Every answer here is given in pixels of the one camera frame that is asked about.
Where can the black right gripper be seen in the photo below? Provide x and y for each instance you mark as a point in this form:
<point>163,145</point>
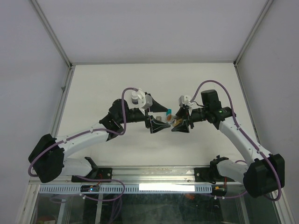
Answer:
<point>183,127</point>

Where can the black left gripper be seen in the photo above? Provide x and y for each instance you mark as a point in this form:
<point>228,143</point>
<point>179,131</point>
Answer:
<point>154,126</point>

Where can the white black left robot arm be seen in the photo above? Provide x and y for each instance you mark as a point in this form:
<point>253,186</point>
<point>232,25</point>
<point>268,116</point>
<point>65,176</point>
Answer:
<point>51,157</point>

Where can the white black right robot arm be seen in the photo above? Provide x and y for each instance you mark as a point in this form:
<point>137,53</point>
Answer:
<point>262,172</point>

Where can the teal Wed pill box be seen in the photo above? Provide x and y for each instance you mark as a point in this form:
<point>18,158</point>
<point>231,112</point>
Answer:
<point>169,111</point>

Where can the white capped dark pill bottle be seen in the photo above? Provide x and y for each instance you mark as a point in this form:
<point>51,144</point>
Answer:
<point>134,97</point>

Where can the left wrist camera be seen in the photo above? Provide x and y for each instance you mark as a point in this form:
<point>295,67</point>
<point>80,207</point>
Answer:
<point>144,101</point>

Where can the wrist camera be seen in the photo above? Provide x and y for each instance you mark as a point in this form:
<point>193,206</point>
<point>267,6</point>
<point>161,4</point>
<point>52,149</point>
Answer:
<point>185,101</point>
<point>144,101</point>

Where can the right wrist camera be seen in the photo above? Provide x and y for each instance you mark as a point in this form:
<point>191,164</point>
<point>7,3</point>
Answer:
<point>185,101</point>

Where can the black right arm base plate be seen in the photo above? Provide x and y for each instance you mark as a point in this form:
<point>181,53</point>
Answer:
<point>207,174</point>

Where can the aluminium mounting rail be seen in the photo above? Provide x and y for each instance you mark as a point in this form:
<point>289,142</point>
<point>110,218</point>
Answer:
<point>135,174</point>

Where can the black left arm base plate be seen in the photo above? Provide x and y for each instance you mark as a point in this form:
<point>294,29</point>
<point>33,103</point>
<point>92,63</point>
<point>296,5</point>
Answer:
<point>100,175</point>

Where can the grey slotted cable duct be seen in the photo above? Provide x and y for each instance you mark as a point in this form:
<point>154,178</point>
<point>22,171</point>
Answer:
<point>142,188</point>

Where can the right aluminium frame post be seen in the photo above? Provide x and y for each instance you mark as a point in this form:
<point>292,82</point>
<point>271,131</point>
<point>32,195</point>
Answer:
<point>253,30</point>

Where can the aluminium frame post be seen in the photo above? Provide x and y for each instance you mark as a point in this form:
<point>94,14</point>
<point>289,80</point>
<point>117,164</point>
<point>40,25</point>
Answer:
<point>49,30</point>
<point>253,30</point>

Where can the left aluminium frame post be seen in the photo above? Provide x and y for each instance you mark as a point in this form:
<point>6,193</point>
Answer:
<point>49,30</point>

